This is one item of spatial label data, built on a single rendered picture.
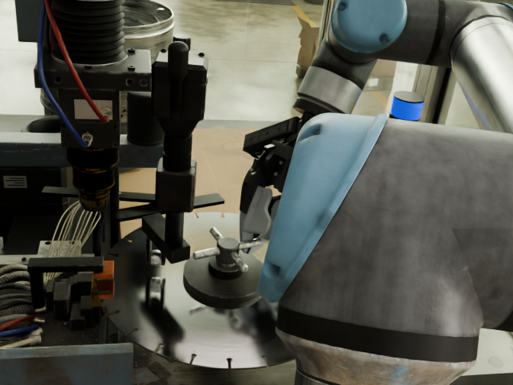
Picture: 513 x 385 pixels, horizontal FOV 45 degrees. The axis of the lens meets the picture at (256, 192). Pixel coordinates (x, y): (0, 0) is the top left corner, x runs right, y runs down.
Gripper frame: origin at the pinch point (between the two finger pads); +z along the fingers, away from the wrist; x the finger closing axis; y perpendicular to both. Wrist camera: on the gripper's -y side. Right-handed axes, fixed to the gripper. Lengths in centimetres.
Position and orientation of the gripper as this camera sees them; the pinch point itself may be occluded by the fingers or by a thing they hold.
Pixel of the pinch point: (247, 242)
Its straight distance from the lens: 83.6
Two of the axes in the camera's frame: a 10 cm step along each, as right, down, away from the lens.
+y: 4.9, 2.7, -8.3
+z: -4.3, 9.0, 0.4
